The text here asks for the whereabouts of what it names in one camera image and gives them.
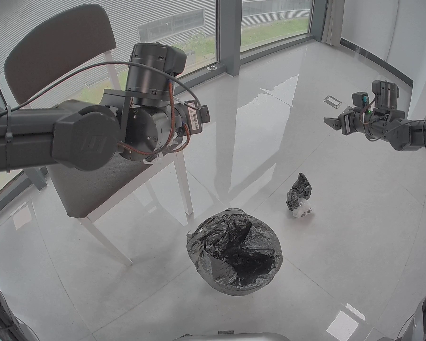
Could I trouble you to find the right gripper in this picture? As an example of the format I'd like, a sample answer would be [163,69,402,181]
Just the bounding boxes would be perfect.
[324,106,376,136]

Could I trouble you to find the black plastic bag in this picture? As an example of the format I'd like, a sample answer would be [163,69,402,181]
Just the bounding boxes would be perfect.
[186,208,283,297]

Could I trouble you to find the crumpled black plastic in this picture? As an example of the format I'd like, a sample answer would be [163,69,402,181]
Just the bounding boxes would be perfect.
[286,172,312,211]

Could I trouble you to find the clear printed wrapper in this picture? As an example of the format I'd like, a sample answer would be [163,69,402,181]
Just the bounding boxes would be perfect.
[290,198,315,220]

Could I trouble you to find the pale grey curtain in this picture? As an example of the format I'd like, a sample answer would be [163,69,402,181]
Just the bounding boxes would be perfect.
[321,0,346,47]

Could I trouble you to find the brown padded white-legged chair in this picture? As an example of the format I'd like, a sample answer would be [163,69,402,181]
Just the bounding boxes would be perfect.
[4,4,195,266]

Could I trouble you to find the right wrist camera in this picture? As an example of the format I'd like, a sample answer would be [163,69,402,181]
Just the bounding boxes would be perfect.
[351,91,372,112]

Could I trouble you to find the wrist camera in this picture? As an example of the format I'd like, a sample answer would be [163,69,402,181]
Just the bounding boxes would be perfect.
[186,100,211,134]
[351,91,372,112]

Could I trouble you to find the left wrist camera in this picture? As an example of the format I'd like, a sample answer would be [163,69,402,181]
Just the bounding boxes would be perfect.
[186,100,211,134]

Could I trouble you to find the black cable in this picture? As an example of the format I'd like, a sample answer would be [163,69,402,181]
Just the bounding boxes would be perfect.
[5,61,201,113]

